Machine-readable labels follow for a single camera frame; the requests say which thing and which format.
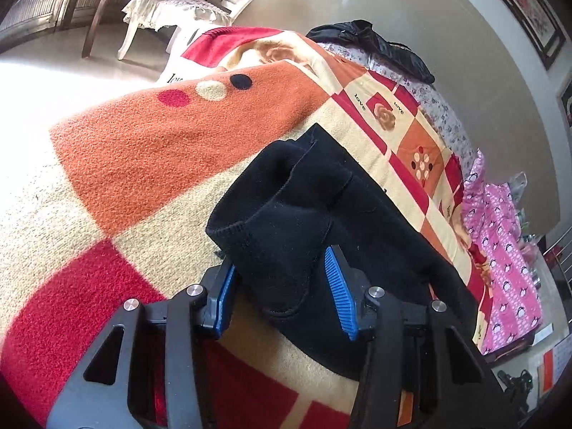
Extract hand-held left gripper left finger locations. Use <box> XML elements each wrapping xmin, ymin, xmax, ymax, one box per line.
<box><xmin>45</xmin><ymin>261</ymin><xmax>237</xmax><ymax>429</ymax></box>

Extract cream lace cushion cover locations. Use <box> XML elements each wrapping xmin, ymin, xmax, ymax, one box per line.
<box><xmin>122</xmin><ymin>0</ymin><xmax>233</xmax><ymax>32</ymax></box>

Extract framed photo picture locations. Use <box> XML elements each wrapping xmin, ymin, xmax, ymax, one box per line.
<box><xmin>556</xmin><ymin>78</ymin><xmax>572</xmax><ymax>144</ymax></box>

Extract black device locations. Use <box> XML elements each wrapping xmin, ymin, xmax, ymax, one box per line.
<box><xmin>497</xmin><ymin>369</ymin><xmax>533</xmax><ymax>412</ymax></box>

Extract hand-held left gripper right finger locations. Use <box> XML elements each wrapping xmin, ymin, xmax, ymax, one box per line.
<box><xmin>324</xmin><ymin>245</ymin><xmax>521</xmax><ymax>429</ymax></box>

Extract black pants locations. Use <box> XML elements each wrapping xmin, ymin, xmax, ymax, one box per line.
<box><xmin>206</xmin><ymin>123</ymin><xmax>481</xmax><ymax>380</ymax></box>

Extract pink penguin print quilt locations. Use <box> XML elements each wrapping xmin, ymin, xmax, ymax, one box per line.
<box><xmin>460</xmin><ymin>149</ymin><xmax>546</xmax><ymax>356</ymax></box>

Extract floral bed sheet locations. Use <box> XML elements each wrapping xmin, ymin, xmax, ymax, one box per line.
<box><xmin>322</xmin><ymin>40</ymin><xmax>477</xmax><ymax>175</ymax></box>

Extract orange red checked blanket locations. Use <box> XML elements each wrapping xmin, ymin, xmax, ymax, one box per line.
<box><xmin>0</xmin><ymin>27</ymin><xmax>497</xmax><ymax>429</ymax></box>

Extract metal rail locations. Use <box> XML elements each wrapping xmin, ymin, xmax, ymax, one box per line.
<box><xmin>538</xmin><ymin>228</ymin><xmax>572</xmax><ymax>287</ymax></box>

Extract black jacket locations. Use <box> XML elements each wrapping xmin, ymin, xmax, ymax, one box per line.
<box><xmin>306</xmin><ymin>20</ymin><xmax>436</xmax><ymax>85</ymax></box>

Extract clear plastic bag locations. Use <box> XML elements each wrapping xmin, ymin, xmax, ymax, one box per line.
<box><xmin>507</xmin><ymin>172</ymin><xmax>532</xmax><ymax>233</ymax></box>

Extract dark wooden desk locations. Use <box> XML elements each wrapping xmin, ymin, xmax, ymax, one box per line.
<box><xmin>56</xmin><ymin>0</ymin><xmax>162</xmax><ymax>59</ymax></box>

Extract framed floral picture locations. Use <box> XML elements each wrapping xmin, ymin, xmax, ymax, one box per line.
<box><xmin>469</xmin><ymin>0</ymin><xmax>566</xmax><ymax>70</ymax></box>

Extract wooden lattice door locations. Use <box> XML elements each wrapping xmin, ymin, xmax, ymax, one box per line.
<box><xmin>0</xmin><ymin>0</ymin><xmax>85</xmax><ymax>48</ymax></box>

